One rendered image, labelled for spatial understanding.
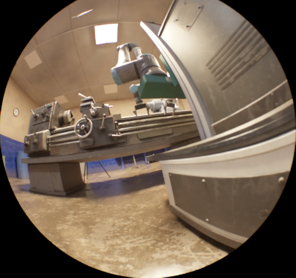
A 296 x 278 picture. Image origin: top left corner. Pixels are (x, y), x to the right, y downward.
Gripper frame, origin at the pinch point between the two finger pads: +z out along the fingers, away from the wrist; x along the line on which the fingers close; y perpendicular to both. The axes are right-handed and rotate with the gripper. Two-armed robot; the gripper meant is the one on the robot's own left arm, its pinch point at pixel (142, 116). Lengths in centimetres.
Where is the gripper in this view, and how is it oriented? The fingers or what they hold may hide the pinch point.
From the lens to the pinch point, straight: 112.9
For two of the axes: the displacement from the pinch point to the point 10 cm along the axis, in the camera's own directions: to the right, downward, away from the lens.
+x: -9.4, 2.9, -1.9
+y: -2.3, -1.1, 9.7
